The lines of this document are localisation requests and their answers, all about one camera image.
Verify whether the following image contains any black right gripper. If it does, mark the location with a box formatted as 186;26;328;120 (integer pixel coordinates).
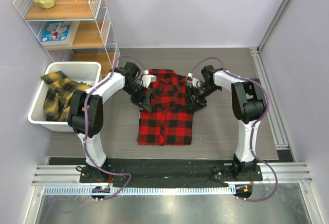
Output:
184;83;221;113

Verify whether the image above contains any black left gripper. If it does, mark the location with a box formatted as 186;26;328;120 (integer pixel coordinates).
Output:
122;82;154;113

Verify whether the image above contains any red black plaid shirt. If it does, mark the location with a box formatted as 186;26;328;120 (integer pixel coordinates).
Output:
137;69;193;146

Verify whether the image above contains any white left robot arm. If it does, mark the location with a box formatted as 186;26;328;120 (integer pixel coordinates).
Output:
67;62;156;183

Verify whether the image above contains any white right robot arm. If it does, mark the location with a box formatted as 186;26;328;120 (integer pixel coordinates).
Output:
186;65;268;181

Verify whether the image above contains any white plastic bin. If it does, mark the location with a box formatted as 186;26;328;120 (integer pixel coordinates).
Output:
28;61;102;132

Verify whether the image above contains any yellow plaid shirt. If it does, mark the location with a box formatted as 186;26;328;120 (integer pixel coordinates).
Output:
41;71;91;122

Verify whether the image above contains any blue white picture book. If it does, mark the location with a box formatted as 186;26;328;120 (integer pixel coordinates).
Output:
40;21;73;47

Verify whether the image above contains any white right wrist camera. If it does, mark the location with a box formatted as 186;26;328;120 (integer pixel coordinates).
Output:
187;73;194;86

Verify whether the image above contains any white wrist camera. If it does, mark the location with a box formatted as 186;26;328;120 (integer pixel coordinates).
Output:
187;73;194;86
141;70;157;88

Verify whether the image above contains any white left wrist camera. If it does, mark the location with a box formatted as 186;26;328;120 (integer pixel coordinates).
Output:
141;70;157;88

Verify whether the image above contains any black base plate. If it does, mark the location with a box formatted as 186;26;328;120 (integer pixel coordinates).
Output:
76;159;263;189

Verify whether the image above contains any slotted aluminium rail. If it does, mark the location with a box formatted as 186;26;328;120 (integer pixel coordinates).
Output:
43;185;236;196

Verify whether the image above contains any white wire shelf rack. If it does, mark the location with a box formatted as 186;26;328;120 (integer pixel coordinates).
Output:
13;0;120;77

